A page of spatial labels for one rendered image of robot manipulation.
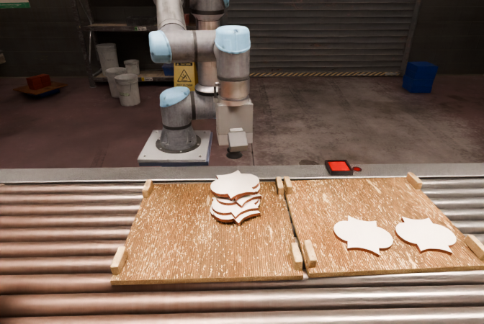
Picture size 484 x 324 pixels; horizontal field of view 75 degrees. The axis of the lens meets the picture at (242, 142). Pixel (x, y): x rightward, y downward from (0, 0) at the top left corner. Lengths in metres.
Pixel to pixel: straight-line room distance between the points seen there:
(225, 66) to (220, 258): 0.43
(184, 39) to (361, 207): 0.64
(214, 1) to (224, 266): 0.81
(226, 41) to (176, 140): 0.66
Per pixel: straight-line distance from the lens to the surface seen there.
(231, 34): 0.69
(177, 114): 1.24
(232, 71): 0.70
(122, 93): 4.43
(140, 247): 0.81
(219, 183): 0.87
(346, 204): 0.94
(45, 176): 1.23
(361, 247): 0.81
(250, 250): 0.77
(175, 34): 0.79
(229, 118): 0.74
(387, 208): 0.97
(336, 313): 0.72
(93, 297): 0.78
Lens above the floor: 1.50
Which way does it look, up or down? 27 degrees down
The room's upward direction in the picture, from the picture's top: straight up
